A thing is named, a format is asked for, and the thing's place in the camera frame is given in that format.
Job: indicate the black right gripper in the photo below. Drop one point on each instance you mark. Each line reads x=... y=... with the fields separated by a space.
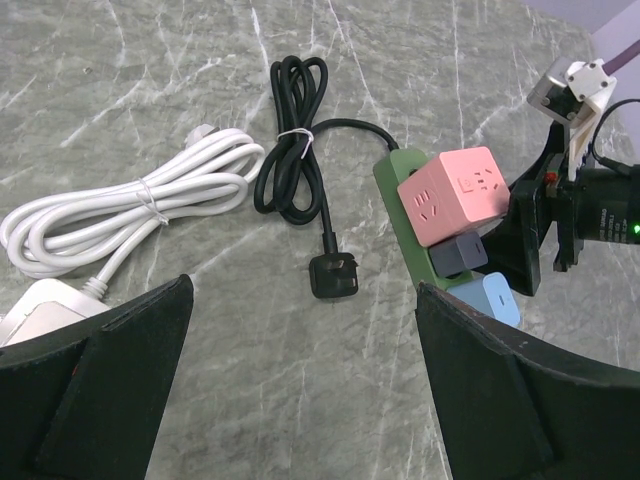
x=513 y=245

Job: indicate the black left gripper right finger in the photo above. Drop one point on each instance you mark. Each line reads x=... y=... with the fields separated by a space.
x=512 y=406

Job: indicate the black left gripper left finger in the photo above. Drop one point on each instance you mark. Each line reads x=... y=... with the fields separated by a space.
x=86 y=401

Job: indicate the grey charger plug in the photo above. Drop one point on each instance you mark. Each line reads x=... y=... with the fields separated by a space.
x=458 y=254

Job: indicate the blue charger plug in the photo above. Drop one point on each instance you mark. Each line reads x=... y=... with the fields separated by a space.
x=490 y=295

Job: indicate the large white charger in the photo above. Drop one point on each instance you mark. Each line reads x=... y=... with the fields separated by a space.
x=46 y=306

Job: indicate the green power strip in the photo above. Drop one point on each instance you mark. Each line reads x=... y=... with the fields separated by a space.
x=389 y=173

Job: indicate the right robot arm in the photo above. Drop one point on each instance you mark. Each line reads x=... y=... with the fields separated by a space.
x=600 y=204

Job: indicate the pink cube socket adapter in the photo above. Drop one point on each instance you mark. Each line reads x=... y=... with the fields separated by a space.
x=454 y=192

